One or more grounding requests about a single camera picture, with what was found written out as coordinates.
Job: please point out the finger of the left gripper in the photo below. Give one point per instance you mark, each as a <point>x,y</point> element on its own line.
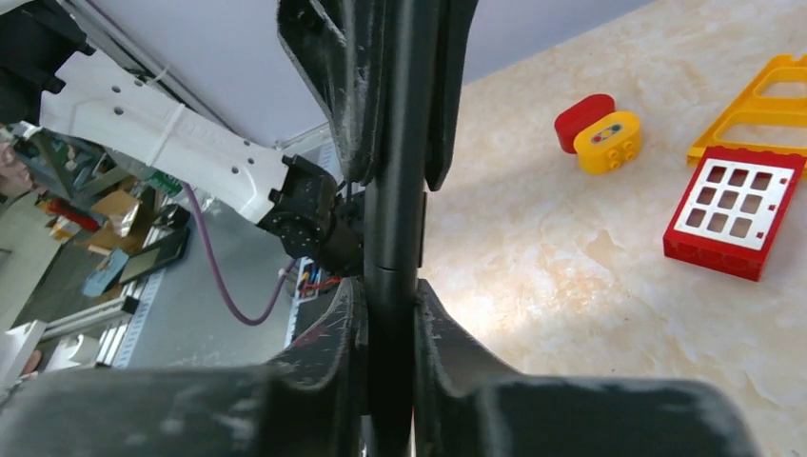
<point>337,47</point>
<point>454,25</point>

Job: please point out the black remote control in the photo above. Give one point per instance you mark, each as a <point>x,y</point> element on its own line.
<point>393,243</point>

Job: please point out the red yellow toy piece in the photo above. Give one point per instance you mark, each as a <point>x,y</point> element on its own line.
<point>602,137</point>

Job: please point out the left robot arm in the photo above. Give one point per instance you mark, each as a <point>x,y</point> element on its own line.
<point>386,74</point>

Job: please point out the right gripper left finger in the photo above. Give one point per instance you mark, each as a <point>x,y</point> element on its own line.
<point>306,401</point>

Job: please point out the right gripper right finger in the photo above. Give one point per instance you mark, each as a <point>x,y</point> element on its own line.
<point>469,402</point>

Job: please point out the red yellow toy phone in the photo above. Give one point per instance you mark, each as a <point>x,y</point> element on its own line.
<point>729,215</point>

